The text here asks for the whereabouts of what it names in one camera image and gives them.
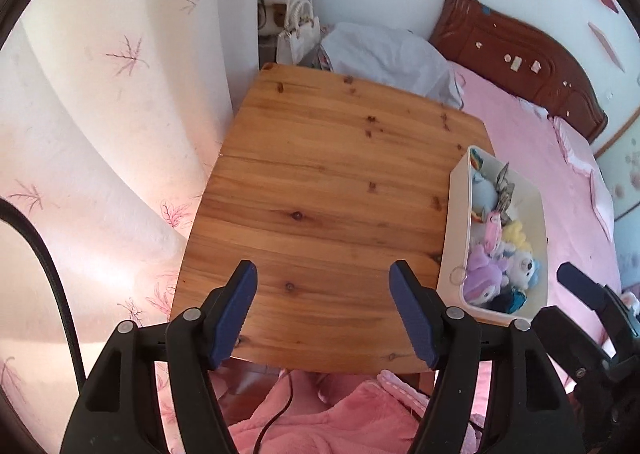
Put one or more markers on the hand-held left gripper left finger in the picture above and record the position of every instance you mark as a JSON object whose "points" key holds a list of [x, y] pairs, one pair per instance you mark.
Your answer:
{"points": [[232, 319]]}

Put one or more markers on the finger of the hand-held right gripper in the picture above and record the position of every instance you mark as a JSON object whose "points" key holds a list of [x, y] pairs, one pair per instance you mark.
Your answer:
{"points": [[565, 339], [575, 279]]}

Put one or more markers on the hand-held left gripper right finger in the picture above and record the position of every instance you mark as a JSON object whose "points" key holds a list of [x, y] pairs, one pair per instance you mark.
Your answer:
{"points": [[412, 319]]}

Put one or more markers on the white bear plush blue bow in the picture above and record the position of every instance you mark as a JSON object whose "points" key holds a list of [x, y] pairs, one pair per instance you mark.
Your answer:
{"points": [[522, 271]]}

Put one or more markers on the dark blue pompom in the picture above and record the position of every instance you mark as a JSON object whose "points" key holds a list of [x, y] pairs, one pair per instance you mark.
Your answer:
{"points": [[510, 301]]}

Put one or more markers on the purple plush toy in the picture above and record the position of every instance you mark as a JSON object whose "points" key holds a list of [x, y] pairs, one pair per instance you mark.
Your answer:
{"points": [[482, 276]]}

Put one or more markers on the pink packet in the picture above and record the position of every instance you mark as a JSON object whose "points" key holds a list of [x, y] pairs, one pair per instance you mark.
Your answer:
{"points": [[492, 231]]}

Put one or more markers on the plaid bow hair clip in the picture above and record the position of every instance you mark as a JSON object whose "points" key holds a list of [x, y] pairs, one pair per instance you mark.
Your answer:
{"points": [[505, 191]]}

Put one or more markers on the white plastic storage bin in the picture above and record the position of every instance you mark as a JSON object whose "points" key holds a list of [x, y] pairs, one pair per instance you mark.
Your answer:
{"points": [[457, 214]]}

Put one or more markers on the orange rainbow toy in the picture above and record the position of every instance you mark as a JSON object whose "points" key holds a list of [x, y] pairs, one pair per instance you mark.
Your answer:
{"points": [[477, 162]]}

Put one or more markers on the floral wardrobe door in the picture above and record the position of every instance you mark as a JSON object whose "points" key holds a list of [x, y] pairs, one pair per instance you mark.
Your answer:
{"points": [[625, 184]]}

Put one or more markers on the pink fleece clothing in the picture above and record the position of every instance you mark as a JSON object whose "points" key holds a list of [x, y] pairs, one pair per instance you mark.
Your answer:
{"points": [[350, 419]]}

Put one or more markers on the pink ruffled pillow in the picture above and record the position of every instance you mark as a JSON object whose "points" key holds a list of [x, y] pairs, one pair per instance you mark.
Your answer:
{"points": [[582, 154]]}

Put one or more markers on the pink bed sheet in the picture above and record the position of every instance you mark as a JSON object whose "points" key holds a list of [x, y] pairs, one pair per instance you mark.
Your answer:
{"points": [[530, 144]]}

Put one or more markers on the white paper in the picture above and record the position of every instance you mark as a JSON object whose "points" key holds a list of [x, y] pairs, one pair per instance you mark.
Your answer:
{"points": [[534, 108]]}

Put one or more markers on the white leaf-print curtain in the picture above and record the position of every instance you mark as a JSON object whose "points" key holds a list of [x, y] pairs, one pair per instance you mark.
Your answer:
{"points": [[110, 134]]}

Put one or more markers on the brown wooden headboard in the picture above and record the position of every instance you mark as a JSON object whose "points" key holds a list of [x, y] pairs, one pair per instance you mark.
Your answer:
{"points": [[510, 34]]}

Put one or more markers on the grey cloth bundle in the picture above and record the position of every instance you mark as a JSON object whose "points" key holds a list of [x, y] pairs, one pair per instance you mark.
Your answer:
{"points": [[390, 62]]}

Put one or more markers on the patterned fabric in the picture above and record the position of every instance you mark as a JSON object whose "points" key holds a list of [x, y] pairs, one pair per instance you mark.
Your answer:
{"points": [[322, 59]]}

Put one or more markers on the white handbag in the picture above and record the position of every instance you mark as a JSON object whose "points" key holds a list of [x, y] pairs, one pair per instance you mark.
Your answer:
{"points": [[300, 37]]}

